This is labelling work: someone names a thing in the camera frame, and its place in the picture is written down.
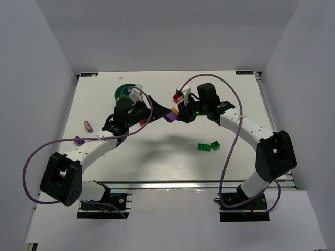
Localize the yellow long lego brick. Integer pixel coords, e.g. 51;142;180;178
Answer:
171;107;179;115

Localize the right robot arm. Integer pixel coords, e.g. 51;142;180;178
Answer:
173;83;297;202

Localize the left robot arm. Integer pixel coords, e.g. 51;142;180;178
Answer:
40;98;171;206

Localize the red arched lego brick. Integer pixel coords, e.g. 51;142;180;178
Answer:
173;94;183;103

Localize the teal divided round container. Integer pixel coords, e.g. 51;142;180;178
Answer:
114;83;135;101

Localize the green small lego brick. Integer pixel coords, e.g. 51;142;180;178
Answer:
211;141;220;151

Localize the green flat lego plate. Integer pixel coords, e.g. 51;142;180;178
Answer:
197;143;211;152

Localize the right table logo sticker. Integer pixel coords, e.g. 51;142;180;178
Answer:
235;70;254;75

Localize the purple patterned lego brick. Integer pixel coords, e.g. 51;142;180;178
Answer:
84;120;93;133

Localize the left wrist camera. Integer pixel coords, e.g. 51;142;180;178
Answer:
128;84;143;103

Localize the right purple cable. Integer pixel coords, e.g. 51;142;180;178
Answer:
180;74;282;215

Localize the purple cable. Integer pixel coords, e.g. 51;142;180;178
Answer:
180;74;282;215
22;87;155;219

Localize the aluminium front table rail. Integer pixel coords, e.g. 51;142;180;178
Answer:
48;179;249;191

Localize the aluminium table rail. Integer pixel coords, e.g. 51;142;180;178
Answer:
48;179;249;191
255;72;297;181

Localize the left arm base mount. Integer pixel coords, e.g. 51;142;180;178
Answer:
77;193;132;220

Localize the aluminium right table rail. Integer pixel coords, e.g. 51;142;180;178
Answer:
255;72;297;181

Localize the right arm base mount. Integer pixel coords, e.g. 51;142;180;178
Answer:
214;194;270;222

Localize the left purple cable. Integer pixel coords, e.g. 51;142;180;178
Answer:
22;87;155;219

